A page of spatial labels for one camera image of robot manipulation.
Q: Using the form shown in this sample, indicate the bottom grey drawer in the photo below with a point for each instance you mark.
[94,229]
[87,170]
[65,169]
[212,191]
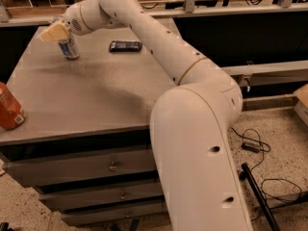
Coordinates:
[129,210]

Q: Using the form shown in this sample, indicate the grey drawer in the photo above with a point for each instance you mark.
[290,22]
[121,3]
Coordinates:
[81,166]
[129,210]
[101,195]

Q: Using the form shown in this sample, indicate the middle grey drawer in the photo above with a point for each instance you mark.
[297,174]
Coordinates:
[101,195]

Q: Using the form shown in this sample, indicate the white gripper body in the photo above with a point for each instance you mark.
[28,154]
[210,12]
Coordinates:
[73,20]

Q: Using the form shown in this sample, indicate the black metal stand leg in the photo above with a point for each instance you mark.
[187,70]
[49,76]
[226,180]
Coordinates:
[261,200]

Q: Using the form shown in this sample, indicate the top grey drawer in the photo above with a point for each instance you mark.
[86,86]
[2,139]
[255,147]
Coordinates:
[81,166]

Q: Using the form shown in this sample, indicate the grey drawer cabinet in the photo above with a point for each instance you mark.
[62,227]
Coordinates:
[102,100]

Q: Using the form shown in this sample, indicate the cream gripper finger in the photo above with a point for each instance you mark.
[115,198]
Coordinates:
[55,32]

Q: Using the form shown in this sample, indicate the silver blue redbull can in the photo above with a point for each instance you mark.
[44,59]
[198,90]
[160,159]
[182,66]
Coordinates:
[68,46]

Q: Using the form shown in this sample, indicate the grey metal railing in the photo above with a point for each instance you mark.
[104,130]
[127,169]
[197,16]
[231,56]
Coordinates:
[25,13]

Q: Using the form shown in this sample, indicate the cardboard box at right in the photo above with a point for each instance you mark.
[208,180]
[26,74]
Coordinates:
[301,107]

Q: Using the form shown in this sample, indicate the dark snack bar packet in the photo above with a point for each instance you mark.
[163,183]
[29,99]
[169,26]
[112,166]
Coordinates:
[125,46]

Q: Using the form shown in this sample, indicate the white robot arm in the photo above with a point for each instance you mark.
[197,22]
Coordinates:
[189,124]

